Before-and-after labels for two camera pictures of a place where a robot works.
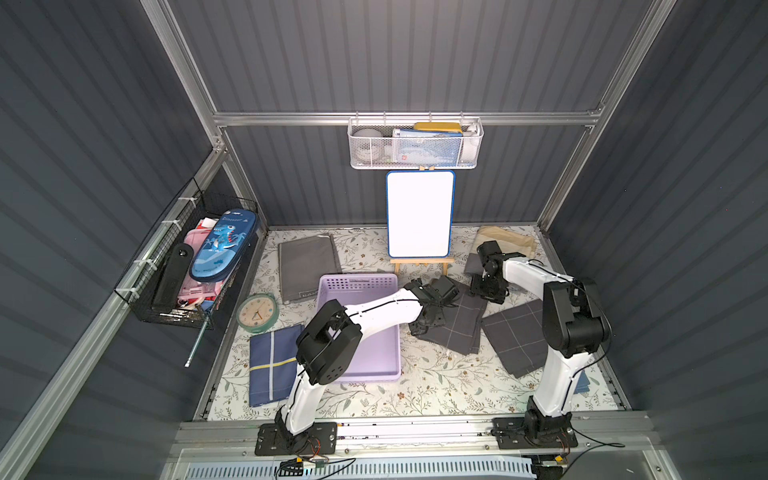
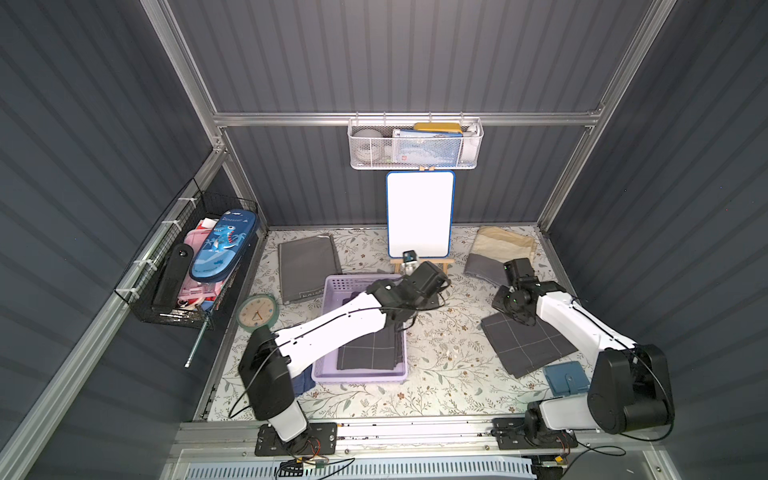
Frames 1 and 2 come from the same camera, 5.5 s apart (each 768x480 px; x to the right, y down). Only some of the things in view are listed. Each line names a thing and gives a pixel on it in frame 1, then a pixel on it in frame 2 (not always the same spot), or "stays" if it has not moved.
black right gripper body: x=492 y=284 -> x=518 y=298
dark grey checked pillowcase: x=464 y=324 -> x=381 y=350
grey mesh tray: x=302 y=263 stays
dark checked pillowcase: x=517 y=337 stays
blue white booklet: x=427 y=148 stays
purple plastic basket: x=378 y=355 stays
